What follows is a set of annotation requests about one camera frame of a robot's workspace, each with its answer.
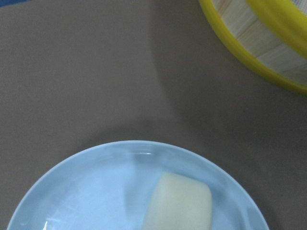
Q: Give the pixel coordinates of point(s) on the white steamed bun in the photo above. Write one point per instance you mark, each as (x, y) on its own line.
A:
(179, 203)

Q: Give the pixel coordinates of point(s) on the yellow bamboo steamer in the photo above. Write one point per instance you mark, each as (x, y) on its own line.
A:
(267, 36)

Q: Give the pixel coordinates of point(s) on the light blue plate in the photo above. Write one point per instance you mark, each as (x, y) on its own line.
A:
(108, 187)

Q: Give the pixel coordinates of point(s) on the brown paper table cover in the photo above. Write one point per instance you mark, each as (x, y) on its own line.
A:
(79, 73)

